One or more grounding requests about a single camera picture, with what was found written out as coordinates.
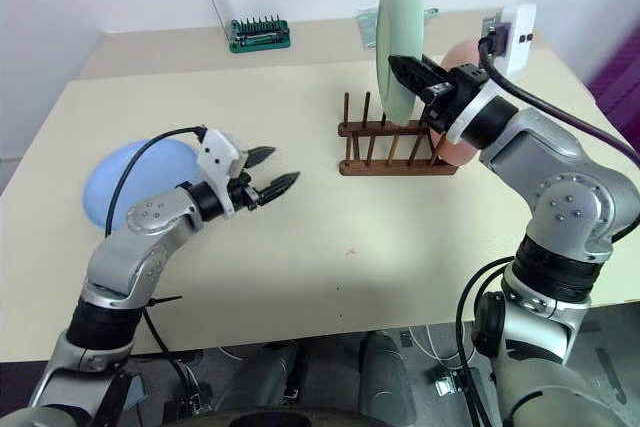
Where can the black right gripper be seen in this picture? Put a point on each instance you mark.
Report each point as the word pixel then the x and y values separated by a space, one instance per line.
pixel 450 97

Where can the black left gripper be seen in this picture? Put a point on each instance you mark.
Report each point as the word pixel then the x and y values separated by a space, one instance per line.
pixel 242 192

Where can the green plate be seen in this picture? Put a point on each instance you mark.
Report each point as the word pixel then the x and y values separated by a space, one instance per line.
pixel 397 17

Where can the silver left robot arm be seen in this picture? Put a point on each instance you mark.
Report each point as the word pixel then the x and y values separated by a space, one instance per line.
pixel 145 242

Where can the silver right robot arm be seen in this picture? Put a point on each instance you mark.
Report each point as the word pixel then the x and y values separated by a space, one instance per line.
pixel 565 207

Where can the wooden dish rack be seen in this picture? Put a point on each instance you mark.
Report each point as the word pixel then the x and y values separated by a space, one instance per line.
pixel 395 169

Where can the pink plate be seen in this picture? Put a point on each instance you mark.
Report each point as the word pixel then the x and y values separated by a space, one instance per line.
pixel 457 152

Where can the green screwdriver bit case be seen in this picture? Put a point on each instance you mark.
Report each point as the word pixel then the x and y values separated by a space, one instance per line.
pixel 260 37

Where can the black zip tie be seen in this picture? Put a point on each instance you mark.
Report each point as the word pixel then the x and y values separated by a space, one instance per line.
pixel 162 302

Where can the blue plate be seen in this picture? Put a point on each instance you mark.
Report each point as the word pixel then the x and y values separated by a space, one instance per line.
pixel 100 187

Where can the purple object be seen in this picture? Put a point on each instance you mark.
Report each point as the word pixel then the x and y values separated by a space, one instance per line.
pixel 620 82

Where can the dark grey rounded shape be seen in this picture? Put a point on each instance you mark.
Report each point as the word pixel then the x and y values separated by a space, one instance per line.
pixel 270 372
pixel 382 372

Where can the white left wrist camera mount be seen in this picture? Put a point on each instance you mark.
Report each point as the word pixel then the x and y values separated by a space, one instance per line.
pixel 217 149

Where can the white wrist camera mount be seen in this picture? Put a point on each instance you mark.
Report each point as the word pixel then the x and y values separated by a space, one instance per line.
pixel 217 149
pixel 520 47

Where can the grey metal bracket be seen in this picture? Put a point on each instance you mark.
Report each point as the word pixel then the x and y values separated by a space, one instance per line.
pixel 367 27

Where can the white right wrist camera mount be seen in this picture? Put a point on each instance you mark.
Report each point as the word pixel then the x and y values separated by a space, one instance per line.
pixel 520 47

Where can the small metal floor bracket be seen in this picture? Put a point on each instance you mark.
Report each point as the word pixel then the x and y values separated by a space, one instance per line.
pixel 447 383

